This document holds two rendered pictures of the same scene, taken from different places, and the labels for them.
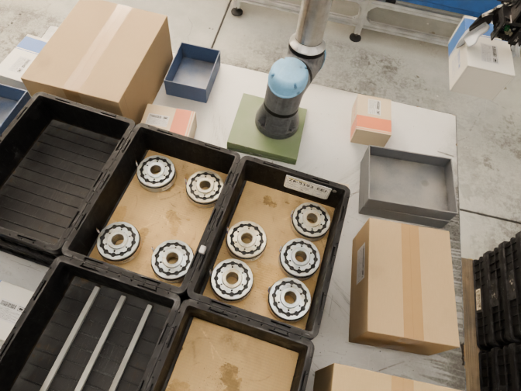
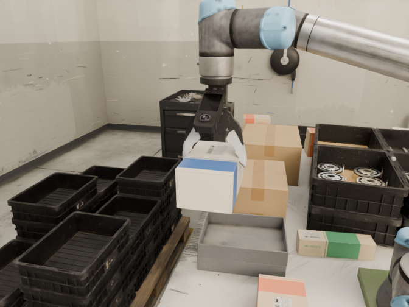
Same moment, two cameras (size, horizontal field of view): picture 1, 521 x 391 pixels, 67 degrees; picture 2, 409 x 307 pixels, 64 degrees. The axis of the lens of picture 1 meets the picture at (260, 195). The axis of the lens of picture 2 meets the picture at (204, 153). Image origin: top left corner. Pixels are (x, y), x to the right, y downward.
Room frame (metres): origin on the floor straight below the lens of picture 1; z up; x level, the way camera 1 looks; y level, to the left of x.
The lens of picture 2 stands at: (1.63, -0.42, 1.39)
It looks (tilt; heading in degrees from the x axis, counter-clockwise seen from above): 20 degrees down; 190
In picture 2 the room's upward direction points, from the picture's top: straight up
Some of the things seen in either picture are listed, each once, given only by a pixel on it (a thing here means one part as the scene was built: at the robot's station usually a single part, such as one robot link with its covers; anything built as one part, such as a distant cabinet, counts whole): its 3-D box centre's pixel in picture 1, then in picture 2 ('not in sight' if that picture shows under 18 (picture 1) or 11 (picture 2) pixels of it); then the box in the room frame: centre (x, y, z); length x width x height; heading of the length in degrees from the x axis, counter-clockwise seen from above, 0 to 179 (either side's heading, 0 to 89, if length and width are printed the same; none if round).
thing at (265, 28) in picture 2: not in sight; (266, 28); (0.93, -0.42, 1.41); 0.11 x 0.11 x 0.08; 71
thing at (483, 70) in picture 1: (478, 57); (213, 173); (0.93, -0.52, 1.09); 0.20 x 0.12 x 0.09; 177
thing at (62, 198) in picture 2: not in sight; (61, 222); (0.15, -1.52, 0.37); 0.40 x 0.30 x 0.45; 177
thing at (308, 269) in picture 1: (300, 257); (330, 177); (0.37, -0.13, 0.86); 0.10 x 0.10 x 0.01
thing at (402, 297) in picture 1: (398, 286); (257, 189); (0.36, -0.41, 0.78); 0.30 x 0.22 x 0.16; 0
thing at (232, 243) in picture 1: (246, 239); (370, 182); (0.39, 0.02, 0.86); 0.10 x 0.10 x 0.01
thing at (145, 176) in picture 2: not in sight; (152, 198); (-0.23, -1.10, 0.37); 0.40 x 0.30 x 0.45; 177
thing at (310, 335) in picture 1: (274, 238); (353, 166); (0.38, -0.05, 0.92); 0.40 x 0.30 x 0.02; 171
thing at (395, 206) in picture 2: (272, 246); (351, 178); (0.38, -0.05, 0.87); 0.40 x 0.30 x 0.11; 171
